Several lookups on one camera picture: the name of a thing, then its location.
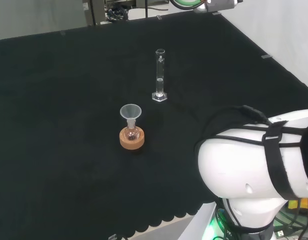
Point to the black bench cloth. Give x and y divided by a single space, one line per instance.
69 100

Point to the clear glass graduated cylinder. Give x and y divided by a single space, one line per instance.
159 75

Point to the pale board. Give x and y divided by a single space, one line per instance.
194 222

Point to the small round-bottom glass flask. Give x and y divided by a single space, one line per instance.
132 132

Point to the clear plastic funnel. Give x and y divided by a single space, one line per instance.
130 111

